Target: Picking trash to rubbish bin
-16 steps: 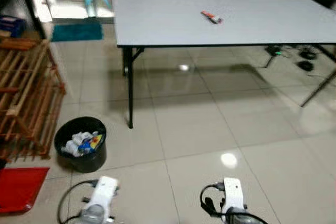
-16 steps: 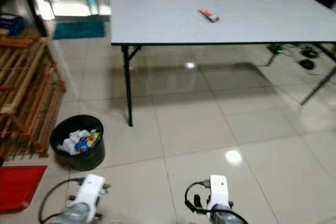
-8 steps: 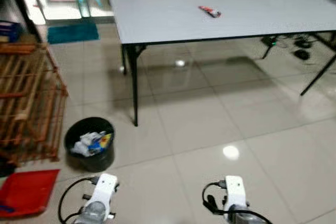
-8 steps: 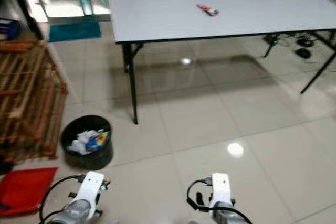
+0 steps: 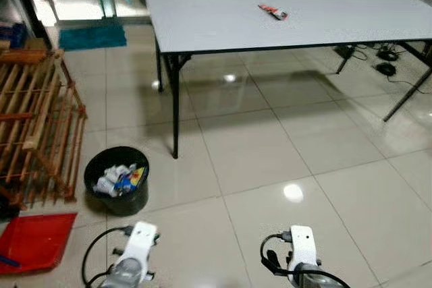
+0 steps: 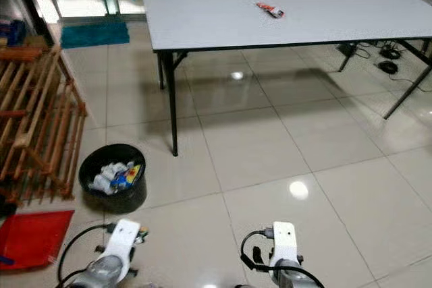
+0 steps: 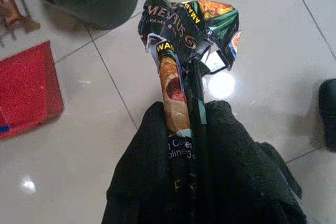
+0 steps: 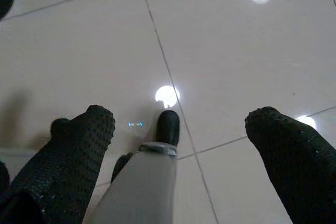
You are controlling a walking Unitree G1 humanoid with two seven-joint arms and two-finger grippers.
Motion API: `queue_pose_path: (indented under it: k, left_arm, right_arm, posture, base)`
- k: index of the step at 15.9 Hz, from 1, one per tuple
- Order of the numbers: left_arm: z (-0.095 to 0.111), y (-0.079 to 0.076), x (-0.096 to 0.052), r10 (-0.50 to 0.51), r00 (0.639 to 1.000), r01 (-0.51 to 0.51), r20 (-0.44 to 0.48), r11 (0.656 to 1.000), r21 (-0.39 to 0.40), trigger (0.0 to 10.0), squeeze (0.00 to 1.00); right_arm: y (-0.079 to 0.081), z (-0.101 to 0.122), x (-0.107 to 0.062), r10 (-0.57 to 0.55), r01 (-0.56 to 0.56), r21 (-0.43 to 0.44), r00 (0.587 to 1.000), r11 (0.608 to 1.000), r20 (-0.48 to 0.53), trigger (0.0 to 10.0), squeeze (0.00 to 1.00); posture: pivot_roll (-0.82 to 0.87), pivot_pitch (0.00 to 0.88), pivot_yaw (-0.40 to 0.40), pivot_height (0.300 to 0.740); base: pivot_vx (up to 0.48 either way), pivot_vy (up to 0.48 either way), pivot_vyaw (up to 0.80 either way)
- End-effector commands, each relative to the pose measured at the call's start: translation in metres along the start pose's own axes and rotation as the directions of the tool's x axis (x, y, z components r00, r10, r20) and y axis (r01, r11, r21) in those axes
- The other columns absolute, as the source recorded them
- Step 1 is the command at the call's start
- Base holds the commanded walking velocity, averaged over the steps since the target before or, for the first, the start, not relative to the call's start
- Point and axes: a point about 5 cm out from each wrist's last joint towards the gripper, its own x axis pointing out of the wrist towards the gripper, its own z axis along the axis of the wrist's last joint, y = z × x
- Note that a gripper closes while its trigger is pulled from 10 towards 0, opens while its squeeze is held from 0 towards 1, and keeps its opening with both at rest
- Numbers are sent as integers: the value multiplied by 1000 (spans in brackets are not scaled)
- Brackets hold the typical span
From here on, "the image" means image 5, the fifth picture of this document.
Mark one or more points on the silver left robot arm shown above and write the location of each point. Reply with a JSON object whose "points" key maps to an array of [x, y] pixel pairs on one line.
{"points": [[125, 276]]}

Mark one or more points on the wooden slatted rack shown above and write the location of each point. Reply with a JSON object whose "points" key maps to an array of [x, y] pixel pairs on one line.
{"points": [[40, 126]]}

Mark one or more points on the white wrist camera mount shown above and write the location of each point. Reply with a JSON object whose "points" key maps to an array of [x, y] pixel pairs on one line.
{"points": [[140, 244], [302, 246]]}

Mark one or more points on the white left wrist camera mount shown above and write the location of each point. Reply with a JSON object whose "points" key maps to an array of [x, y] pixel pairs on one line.
{"points": [[140, 244]]}

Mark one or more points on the colourful blue snack packet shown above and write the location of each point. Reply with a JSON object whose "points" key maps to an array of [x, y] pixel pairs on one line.
{"points": [[132, 180]]}

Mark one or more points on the crumpled white paper trash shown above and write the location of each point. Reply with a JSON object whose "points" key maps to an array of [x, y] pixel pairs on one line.
{"points": [[111, 179]]}

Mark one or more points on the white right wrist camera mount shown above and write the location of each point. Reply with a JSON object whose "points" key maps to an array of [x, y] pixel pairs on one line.
{"points": [[302, 246]]}

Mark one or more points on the blue printed carton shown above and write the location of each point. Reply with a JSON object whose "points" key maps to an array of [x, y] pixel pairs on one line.
{"points": [[12, 34]]}

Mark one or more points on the white folding table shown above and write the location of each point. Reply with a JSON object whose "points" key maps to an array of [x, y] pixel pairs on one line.
{"points": [[304, 15]]}

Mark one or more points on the teal floor mat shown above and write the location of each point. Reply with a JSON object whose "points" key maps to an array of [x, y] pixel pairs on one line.
{"points": [[92, 37]]}

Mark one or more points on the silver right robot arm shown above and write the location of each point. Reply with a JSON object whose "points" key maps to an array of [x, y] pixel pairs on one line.
{"points": [[307, 277]]}

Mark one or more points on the black power adapter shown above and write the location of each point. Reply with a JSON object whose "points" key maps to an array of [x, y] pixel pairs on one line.
{"points": [[385, 69], [387, 53]]}

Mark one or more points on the red snack wrapper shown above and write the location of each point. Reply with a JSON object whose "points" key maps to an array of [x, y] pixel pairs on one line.
{"points": [[273, 11]]}

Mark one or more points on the black round rubbish bin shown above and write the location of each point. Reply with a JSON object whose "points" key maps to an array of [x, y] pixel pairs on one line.
{"points": [[121, 206]]}

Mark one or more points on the red plastic tray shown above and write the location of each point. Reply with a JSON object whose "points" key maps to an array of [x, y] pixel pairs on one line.
{"points": [[37, 241]]}

